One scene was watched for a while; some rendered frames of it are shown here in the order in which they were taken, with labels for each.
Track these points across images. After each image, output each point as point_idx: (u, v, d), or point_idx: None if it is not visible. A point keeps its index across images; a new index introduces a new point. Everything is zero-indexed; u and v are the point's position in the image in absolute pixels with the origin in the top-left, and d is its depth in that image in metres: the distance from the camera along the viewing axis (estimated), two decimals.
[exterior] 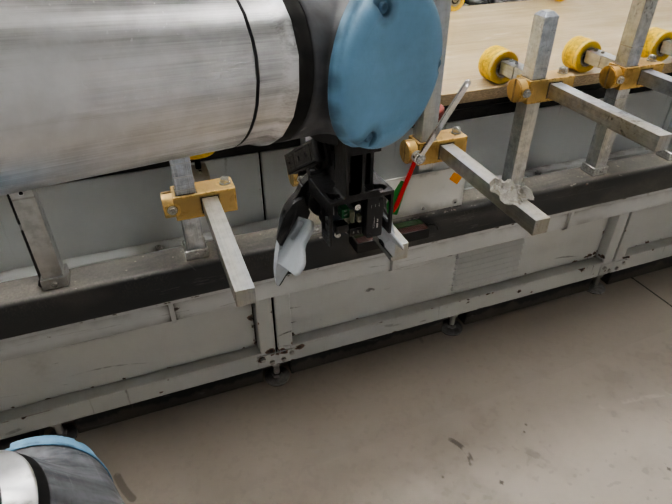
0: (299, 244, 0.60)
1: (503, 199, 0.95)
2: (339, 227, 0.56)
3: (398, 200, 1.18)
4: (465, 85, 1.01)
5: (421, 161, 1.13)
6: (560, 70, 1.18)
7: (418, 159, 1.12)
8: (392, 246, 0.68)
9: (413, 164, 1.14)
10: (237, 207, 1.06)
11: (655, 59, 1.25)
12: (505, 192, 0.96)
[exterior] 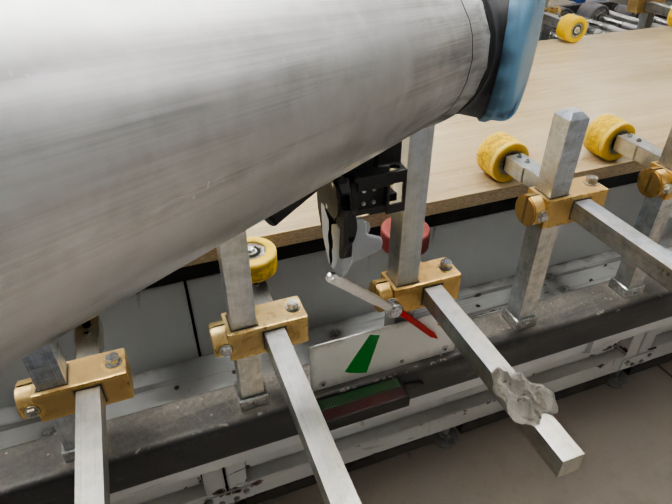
0: (362, 237, 0.63)
1: (513, 412, 0.64)
2: (395, 192, 0.61)
3: (427, 332, 0.89)
4: (331, 281, 0.67)
5: (398, 312, 0.81)
6: (587, 181, 0.87)
7: (393, 314, 0.81)
8: None
9: None
10: (133, 392, 0.75)
11: None
12: (515, 399, 0.65)
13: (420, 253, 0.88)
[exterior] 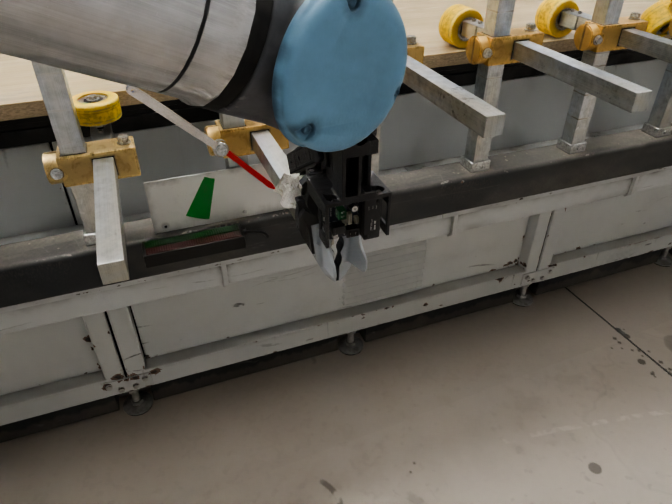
0: (324, 249, 0.62)
1: (284, 201, 0.72)
2: (336, 228, 0.56)
3: (263, 181, 0.97)
4: (132, 94, 0.76)
5: (223, 150, 0.89)
6: (406, 40, 0.95)
7: (219, 152, 0.89)
8: (345, 269, 0.67)
9: (227, 154, 0.92)
10: None
11: (533, 28, 1.02)
12: (288, 191, 0.73)
13: None
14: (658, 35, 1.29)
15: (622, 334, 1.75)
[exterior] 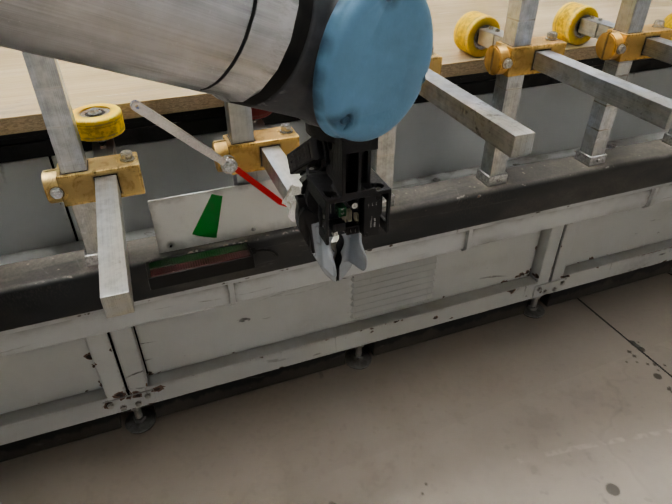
0: (324, 247, 0.62)
1: (292, 214, 0.70)
2: (336, 225, 0.56)
3: (273, 198, 0.92)
4: (137, 110, 0.71)
5: (232, 167, 0.85)
6: None
7: (227, 169, 0.85)
8: (345, 269, 0.67)
9: (236, 170, 0.87)
10: None
11: (555, 37, 0.98)
12: (296, 204, 0.71)
13: (261, 115, 0.93)
14: None
15: (637, 347, 1.70)
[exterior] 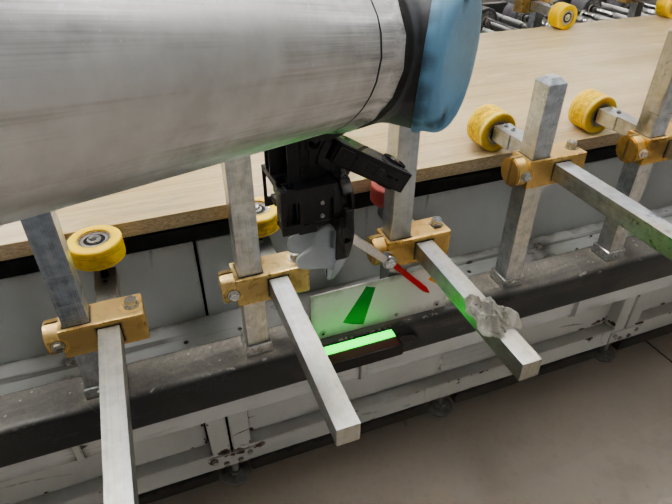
0: None
1: (481, 328, 0.73)
2: (272, 196, 0.61)
3: (419, 286, 0.95)
4: None
5: (392, 264, 0.88)
6: (567, 145, 0.94)
7: (387, 266, 0.88)
8: (329, 273, 0.66)
9: (392, 264, 0.90)
10: (149, 333, 0.82)
11: None
12: (484, 317, 0.74)
13: None
14: None
15: None
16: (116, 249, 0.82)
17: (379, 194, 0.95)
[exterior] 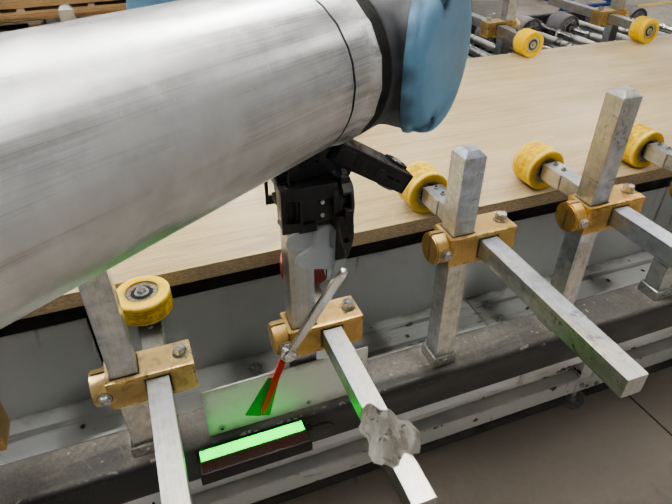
0: None
1: (373, 452, 0.63)
2: (272, 195, 0.61)
3: (266, 400, 0.83)
4: (338, 277, 0.67)
5: (291, 358, 0.78)
6: (496, 217, 0.84)
7: (287, 356, 0.78)
8: (329, 273, 0.66)
9: (282, 359, 0.80)
10: (7, 444, 0.72)
11: (632, 190, 0.91)
12: (377, 438, 0.64)
13: (318, 282, 0.86)
14: None
15: None
16: None
17: None
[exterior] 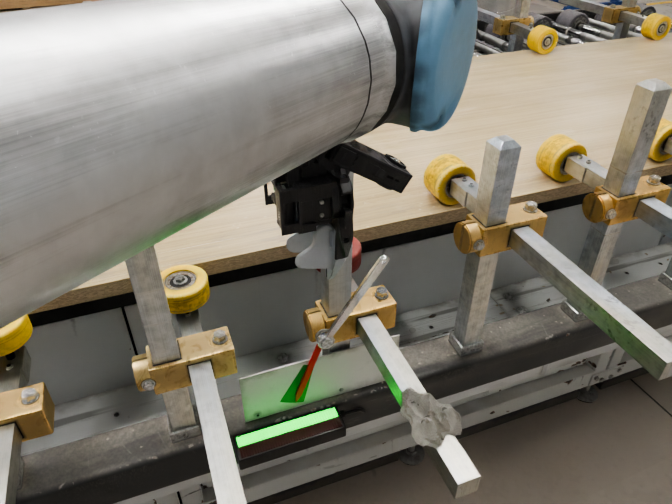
0: None
1: (416, 433, 0.65)
2: (272, 195, 0.61)
3: (301, 387, 0.85)
4: (380, 263, 0.69)
5: (328, 345, 0.80)
6: (526, 208, 0.85)
7: (324, 343, 0.79)
8: (329, 273, 0.66)
9: (318, 346, 0.81)
10: (53, 428, 0.73)
11: (658, 182, 0.92)
12: (420, 420, 0.65)
13: (351, 271, 0.88)
14: None
15: None
16: (17, 333, 0.74)
17: None
